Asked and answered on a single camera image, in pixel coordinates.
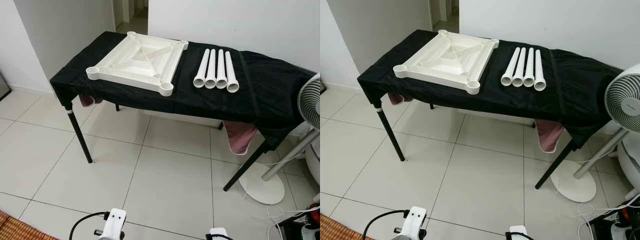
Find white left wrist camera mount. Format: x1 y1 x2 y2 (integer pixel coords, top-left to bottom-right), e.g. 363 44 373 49
97 208 127 240
397 206 427 240

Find brown woven mat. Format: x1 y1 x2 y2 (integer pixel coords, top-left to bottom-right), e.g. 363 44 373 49
0 210 60 240
320 214 361 240

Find black red floor device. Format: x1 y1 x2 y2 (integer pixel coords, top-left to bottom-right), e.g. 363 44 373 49
277 202 320 240
587 200 640 240

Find white plastic table leg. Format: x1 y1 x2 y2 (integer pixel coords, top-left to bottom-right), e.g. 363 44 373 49
215 49 229 90
193 48 211 89
224 51 240 94
533 49 547 92
511 47 528 88
522 47 536 88
204 48 218 89
500 47 522 87

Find white standing fan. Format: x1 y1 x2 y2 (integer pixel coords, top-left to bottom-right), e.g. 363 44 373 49
238 73 320 206
550 63 640 203

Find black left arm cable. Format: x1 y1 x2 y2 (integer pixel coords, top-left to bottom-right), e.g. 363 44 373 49
362 210 408 240
68 211 110 240

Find white round appliance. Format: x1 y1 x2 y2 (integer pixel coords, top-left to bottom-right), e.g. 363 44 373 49
616 131 640 191

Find white plastic table top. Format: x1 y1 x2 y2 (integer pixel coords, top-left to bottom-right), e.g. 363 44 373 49
86 31 189 97
393 29 500 95

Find large pink towel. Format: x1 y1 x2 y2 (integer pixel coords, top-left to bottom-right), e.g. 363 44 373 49
535 119 566 154
223 120 257 156

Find white floor cable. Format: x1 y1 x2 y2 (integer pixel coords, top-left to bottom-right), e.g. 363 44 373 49
550 187 640 240
242 185 320 240

